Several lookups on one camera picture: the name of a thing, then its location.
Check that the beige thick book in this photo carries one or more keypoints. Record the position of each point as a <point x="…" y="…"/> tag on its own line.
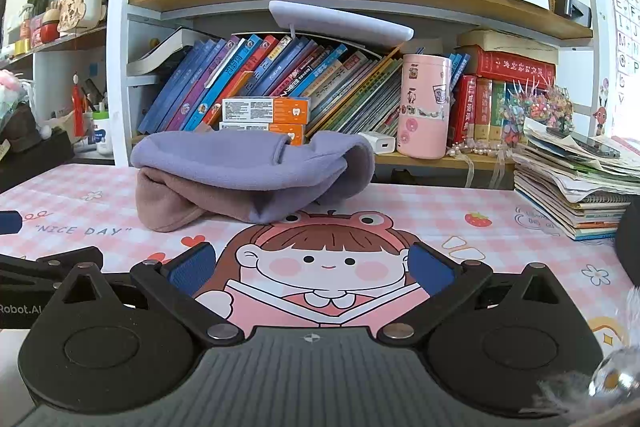
<point x="505" y="44"/>

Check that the pink plush toy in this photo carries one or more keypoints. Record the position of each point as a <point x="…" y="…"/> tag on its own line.
<point x="12" y="87"/>

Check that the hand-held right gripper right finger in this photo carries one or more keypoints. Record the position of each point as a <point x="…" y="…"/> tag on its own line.
<point x="430" y="267"/>

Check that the dark smartphone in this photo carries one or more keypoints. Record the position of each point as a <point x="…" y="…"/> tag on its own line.
<point x="585" y="144"/>

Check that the colourful bead ornament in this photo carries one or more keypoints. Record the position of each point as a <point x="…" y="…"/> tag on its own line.
<point x="540" y="112"/>

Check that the alphabet wall poster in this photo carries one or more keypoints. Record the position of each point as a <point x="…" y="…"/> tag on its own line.
<point x="625" y="47"/>

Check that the red tassel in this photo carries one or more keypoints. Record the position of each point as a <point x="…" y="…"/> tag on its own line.
<point x="80" y="107"/>

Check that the black small device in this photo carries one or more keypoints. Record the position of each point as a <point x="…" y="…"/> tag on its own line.
<point x="570" y="2"/>

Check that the purple and pink sweater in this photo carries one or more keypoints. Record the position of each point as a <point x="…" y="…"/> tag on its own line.
<point x="225" y="167"/>

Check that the black thick book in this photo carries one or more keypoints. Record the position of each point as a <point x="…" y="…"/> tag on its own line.
<point x="160" y="52"/>

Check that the green upright book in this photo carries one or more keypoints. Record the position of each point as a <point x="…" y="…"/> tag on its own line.
<point x="499" y="107"/>

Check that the black box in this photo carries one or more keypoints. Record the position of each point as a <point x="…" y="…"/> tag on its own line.
<point x="35" y="162"/>

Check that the dark round object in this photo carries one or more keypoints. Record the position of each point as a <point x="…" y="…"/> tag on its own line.
<point x="630" y="237"/>

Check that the row of leaning picture books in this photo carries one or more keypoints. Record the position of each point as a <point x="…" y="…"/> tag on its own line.
<point x="280" y="67"/>

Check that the stack of books and papers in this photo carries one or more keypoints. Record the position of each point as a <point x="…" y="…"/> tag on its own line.
<point x="565" y="192"/>

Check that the red thick dictionary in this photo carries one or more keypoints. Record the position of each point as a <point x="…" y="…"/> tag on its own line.
<point x="515" y="68"/>

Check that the pink sticker canister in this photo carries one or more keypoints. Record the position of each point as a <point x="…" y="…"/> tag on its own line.
<point x="424" y="107"/>

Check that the clear crystal feather charm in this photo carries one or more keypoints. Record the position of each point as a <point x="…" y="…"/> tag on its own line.
<point x="607" y="377"/>

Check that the white flat lamp head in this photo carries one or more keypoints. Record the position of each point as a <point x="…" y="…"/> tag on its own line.
<point x="340" y="24"/>

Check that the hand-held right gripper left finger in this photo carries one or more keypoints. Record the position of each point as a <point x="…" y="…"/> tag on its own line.
<point x="192" y="267"/>

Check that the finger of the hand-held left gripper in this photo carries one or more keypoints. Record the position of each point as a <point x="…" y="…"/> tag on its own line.
<point x="10" y="222"/>
<point x="65" y="264"/>

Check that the red and yellow upright book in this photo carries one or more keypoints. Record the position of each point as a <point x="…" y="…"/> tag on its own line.
<point x="483" y="107"/>

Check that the pink checked cartoon desk mat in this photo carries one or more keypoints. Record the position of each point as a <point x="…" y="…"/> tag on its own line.
<point x="500" y="217"/>

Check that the pearl strand with ribbon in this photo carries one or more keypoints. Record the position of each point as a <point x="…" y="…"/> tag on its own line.
<point x="475" y="151"/>

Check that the white charger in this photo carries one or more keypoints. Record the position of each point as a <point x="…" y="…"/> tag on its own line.
<point x="377" y="143"/>

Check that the white side shelf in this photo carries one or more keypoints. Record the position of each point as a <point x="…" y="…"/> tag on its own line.
<point x="52" y="77"/>

